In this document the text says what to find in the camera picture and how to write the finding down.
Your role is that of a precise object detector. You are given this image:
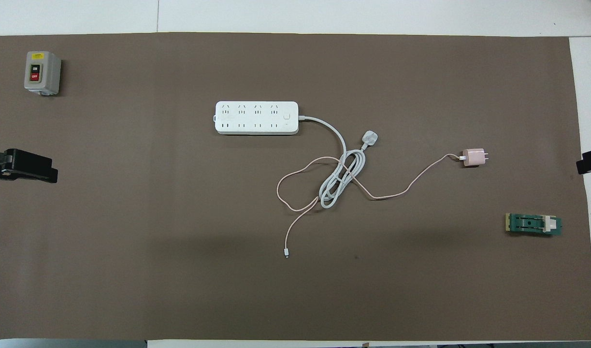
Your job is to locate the pink charger adapter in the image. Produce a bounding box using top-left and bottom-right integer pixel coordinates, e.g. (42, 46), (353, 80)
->
(460, 148), (490, 168)

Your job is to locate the green circuit board module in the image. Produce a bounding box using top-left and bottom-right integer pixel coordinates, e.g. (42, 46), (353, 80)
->
(505, 213), (563, 237)

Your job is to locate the brown table mat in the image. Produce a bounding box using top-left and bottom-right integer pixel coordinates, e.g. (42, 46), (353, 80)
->
(0, 32), (591, 341)

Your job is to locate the white power cord with plug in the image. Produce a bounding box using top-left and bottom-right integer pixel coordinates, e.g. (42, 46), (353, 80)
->
(298, 115), (378, 209)

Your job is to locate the white power strip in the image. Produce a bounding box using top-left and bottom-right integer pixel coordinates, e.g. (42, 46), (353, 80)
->
(215, 101), (299, 135)

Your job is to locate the grey on-off switch box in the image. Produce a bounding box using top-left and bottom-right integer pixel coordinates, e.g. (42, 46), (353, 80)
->
(24, 51), (62, 96)

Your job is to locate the pink charging cable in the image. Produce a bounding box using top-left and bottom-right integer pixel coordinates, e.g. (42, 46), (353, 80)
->
(276, 153), (465, 259)

